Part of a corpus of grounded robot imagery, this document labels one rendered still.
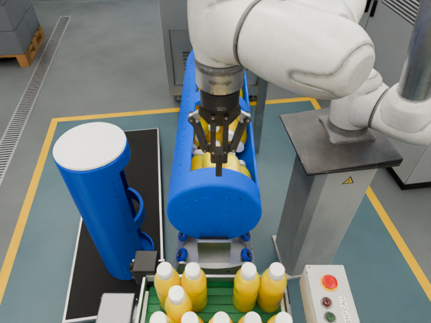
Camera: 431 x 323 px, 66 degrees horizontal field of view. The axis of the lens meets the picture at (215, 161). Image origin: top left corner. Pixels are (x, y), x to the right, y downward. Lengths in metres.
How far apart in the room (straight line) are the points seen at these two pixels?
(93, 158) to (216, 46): 0.89
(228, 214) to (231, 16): 0.63
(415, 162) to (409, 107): 1.44
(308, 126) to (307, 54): 1.05
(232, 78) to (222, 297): 0.71
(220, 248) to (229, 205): 0.15
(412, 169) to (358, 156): 1.33
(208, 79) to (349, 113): 0.83
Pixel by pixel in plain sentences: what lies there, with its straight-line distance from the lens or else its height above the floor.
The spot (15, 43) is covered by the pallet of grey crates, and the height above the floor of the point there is 0.27.
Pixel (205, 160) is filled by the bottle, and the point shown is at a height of 1.18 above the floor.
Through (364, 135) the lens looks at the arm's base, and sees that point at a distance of 1.44.
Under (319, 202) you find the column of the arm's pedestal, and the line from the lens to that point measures 1.56.
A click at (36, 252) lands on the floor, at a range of 2.47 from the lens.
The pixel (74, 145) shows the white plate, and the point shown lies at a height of 1.04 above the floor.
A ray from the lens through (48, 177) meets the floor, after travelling 2.88.
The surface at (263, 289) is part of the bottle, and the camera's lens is 0.96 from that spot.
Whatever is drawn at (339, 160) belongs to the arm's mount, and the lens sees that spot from 1.33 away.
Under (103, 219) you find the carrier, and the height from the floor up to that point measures 0.73.
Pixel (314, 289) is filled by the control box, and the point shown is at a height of 1.10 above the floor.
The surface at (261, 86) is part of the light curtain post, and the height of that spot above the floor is 0.65.
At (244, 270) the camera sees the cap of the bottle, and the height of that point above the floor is 1.10.
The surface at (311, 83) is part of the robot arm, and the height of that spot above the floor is 1.68.
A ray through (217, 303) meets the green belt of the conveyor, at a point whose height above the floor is 0.90.
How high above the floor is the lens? 1.90
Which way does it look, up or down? 45 degrees down
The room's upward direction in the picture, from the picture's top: straight up
